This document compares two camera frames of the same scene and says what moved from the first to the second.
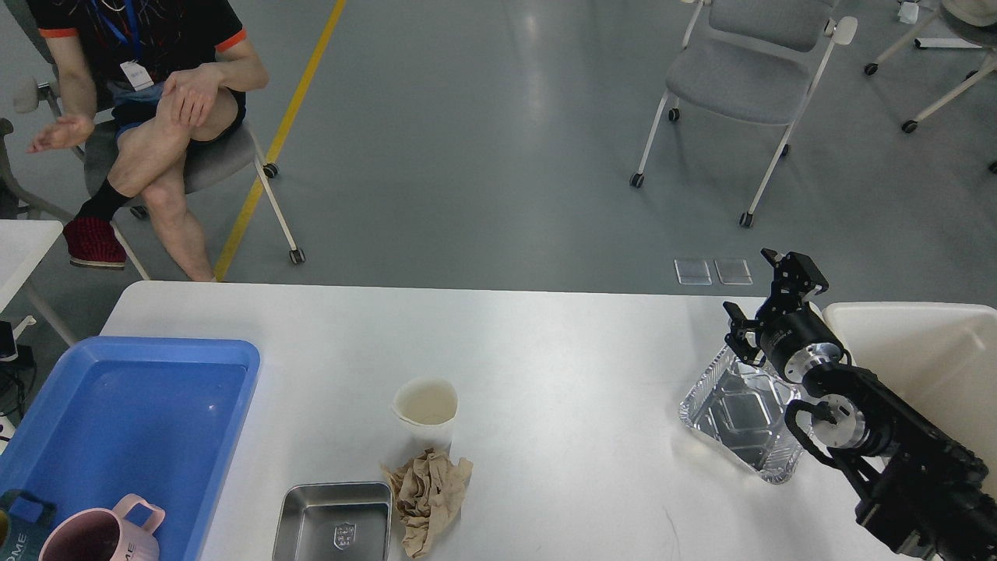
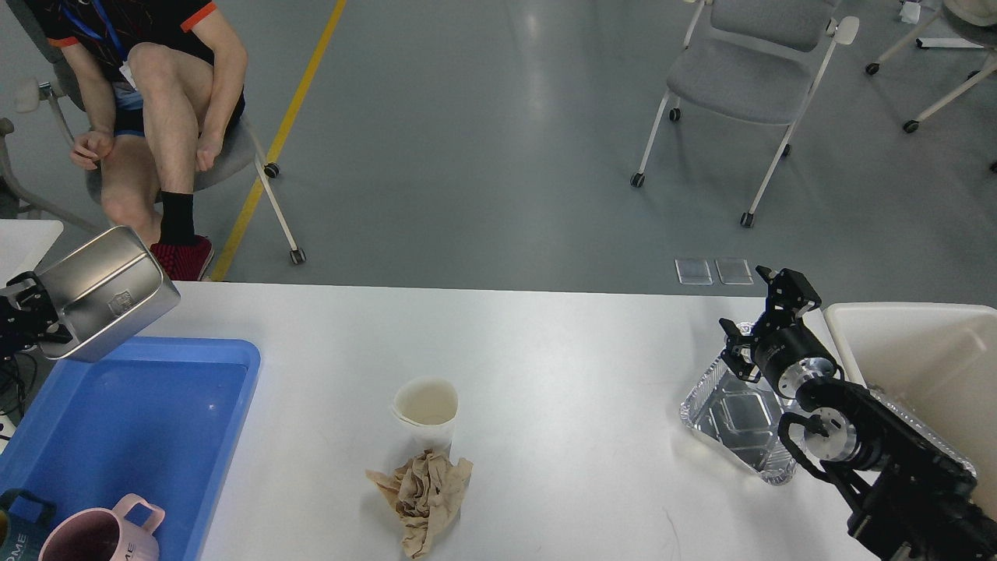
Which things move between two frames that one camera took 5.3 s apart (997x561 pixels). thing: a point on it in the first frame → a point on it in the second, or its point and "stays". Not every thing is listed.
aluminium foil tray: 741,406 stays
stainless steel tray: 335,521 → 103,287
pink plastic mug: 103,534 stays
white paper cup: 426,408 stays
